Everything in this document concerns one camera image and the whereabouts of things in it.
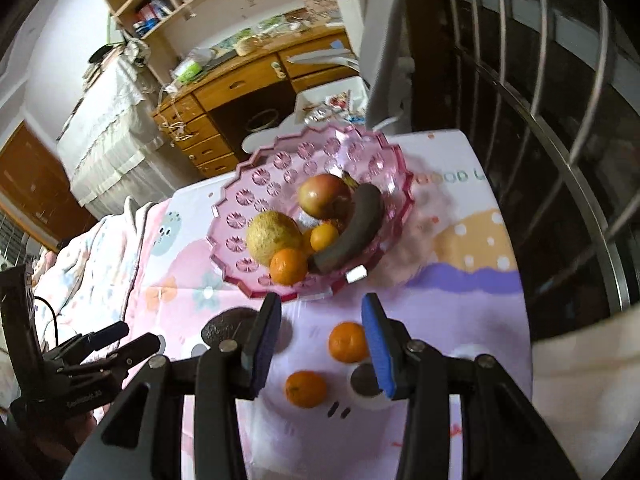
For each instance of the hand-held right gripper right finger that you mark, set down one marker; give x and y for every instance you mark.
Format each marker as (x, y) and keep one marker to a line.
(377, 352)

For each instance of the wooden desk with drawers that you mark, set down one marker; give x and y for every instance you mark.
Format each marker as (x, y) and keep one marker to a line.
(235, 85)

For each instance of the dark waste bin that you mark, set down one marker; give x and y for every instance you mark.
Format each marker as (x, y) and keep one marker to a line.
(261, 121)

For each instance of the brown wooden door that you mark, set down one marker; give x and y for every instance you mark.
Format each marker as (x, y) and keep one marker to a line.
(35, 185)

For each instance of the dark avocado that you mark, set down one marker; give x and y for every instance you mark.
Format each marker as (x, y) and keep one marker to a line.
(225, 327)

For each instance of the pink plastic bowl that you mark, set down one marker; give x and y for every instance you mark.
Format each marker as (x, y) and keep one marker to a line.
(250, 195)

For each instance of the green tissue pack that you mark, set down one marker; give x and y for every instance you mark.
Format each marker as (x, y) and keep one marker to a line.
(186, 71)

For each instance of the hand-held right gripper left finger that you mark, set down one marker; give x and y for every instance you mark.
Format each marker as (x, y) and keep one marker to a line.
(267, 342)

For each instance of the orange tangerine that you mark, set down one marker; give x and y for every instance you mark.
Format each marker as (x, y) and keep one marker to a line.
(288, 266)
(324, 238)
(305, 389)
(348, 343)

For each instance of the yellow pear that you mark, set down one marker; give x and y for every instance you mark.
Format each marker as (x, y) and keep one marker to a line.
(272, 237)

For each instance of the metal window bars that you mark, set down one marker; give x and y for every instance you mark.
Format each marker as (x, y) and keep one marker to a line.
(525, 85)

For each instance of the white butterfly print curtain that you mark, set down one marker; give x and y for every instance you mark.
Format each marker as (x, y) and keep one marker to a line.
(590, 390)

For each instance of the beige mug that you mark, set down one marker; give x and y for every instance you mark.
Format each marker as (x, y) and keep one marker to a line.
(246, 46)

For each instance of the overripe dark banana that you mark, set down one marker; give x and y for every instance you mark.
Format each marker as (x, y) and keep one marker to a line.
(352, 237)

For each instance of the cartoon printed tablecloth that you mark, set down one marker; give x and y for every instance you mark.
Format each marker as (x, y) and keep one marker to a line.
(450, 305)

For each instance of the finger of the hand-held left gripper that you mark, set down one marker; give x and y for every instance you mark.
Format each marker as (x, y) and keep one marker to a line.
(107, 333)
(137, 347)

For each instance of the white small table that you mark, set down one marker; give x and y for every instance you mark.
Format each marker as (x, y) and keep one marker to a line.
(310, 105)

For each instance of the floral quilted blanket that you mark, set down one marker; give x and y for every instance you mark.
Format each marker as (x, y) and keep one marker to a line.
(95, 260)

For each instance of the grey office chair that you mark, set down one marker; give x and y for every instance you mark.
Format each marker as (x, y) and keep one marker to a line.
(385, 35)

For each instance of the white lace cover cloth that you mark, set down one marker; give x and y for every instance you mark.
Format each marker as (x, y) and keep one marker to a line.
(110, 130)

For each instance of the red apple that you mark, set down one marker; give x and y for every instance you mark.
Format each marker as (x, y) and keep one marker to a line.
(322, 195)

